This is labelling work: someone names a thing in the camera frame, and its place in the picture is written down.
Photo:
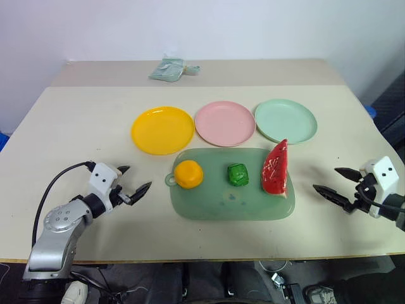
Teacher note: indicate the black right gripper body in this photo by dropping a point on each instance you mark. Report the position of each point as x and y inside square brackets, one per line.
[367, 193]

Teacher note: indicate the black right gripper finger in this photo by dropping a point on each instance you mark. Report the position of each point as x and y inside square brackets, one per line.
[332, 194]
[351, 174]

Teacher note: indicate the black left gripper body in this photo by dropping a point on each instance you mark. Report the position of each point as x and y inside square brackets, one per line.
[116, 194]

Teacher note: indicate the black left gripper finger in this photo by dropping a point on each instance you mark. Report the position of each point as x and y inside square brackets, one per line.
[140, 191]
[125, 168]

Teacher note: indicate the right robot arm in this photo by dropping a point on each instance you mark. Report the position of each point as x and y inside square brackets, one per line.
[399, 220]

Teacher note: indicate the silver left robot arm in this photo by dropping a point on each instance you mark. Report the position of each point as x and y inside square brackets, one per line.
[60, 221]

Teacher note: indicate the orange fruit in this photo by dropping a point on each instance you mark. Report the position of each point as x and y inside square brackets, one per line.
[189, 174]

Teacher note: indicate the yellow plate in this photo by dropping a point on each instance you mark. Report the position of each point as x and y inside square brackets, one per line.
[163, 130]

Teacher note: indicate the light green plate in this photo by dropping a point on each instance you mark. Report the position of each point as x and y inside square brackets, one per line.
[284, 120]

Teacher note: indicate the green toy pepper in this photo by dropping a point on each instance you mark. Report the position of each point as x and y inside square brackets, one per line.
[238, 174]

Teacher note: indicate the pink plate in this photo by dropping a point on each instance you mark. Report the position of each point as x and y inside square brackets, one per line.
[224, 123]

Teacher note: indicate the red watermelon slice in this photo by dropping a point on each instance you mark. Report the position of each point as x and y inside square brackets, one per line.
[276, 171]

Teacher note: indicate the blue box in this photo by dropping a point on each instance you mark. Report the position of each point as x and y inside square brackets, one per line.
[371, 111]
[3, 141]

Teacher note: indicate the black chair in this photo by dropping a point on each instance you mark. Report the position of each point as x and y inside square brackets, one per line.
[390, 104]

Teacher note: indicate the green cutting board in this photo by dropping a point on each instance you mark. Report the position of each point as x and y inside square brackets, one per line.
[231, 202]

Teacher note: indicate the grey sneaker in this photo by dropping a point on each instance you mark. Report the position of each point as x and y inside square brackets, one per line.
[319, 294]

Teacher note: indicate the silver metal clip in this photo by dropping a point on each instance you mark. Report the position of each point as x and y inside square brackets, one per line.
[277, 279]

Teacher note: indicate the teal plastic packet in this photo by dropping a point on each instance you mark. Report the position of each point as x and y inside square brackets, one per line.
[166, 71]

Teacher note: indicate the white shoe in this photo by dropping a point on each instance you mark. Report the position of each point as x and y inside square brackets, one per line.
[75, 293]

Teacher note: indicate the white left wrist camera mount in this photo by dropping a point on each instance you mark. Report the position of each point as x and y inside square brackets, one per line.
[101, 177]

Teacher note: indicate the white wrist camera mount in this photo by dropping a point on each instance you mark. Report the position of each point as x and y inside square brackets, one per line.
[384, 177]
[101, 177]

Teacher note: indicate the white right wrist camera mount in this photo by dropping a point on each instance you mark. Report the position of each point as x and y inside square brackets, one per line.
[384, 177]

